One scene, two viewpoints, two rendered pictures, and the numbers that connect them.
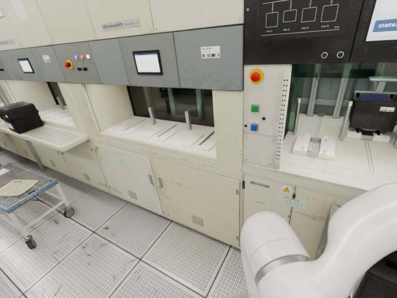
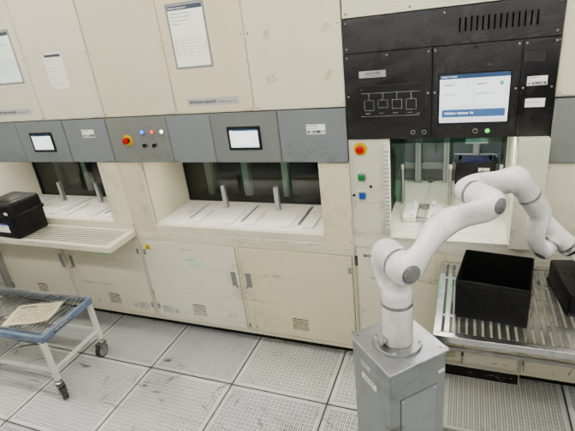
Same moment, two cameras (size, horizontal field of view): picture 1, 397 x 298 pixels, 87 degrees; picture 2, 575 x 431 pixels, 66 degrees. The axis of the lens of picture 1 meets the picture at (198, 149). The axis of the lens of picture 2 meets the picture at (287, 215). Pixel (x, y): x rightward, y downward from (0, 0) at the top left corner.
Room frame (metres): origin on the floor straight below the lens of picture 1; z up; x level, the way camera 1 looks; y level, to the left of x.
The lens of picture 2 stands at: (-1.07, 0.47, 1.96)
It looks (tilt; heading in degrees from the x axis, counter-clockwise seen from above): 23 degrees down; 350
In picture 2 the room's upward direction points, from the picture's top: 7 degrees counter-clockwise
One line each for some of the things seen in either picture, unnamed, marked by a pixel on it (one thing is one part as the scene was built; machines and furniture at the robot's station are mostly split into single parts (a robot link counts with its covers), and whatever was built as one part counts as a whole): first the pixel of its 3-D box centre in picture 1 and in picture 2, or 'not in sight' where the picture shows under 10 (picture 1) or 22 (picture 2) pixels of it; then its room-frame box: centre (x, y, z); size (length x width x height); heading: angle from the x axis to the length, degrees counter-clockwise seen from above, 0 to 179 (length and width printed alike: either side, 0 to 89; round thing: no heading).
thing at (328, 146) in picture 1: (314, 145); (423, 211); (1.07, -0.69, 0.89); 0.22 x 0.21 x 0.04; 147
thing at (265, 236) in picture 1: (272, 268); (392, 271); (0.28, -0.14, 1.07); 0.19 x 0.12 x 0.24; 4
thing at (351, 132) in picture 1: (365, 130); not in sight; (1.19, -1.09, 0.89); 0.22 x 0.21 x 0.04; 147
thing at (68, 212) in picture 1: (22, 197); (28, 334); (1.72, 1.84, 0.24); 0.97 x 0.52 x 0.48; 59
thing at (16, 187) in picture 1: (15, 187); (32, 312); (1.60, 1.70, 0.47); 0.31 x 0.23 x 0.02; 78
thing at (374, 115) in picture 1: (374, 105); (475, 167); (1.19, -1.09, 1.06); 0.24 x 0.20 x 0.32; 57
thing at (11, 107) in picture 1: (20, 116); (15, 214); (2.22, 1.85, 0.93); 0.30 x 0.28 x 0.26; 54
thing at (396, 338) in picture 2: not in sight; (397, 321); (0.25, -0.14, 0.85); 0.19 x 0.19 x 0.18
